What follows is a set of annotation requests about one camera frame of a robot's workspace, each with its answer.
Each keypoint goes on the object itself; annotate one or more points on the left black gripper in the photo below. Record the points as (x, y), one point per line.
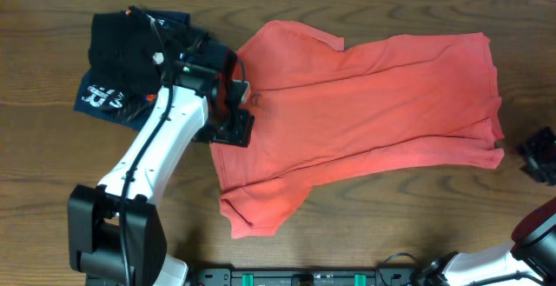
(234, 128)

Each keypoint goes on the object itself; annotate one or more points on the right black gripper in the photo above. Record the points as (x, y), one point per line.
(530, 148)

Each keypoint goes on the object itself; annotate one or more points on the red t-shirt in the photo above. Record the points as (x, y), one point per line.
(325, 112)

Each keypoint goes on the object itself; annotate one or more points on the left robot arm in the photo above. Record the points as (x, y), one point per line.
(115, 232)

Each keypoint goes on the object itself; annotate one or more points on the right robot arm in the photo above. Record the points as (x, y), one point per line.
(529, 258)

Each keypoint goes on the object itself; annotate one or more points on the navy printed folded shirt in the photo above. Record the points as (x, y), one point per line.
(190, 45)

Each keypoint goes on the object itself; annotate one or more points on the black folded garment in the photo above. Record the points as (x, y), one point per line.
(123, 45)

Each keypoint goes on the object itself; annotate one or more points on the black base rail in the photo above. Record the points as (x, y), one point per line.
(385, 273)

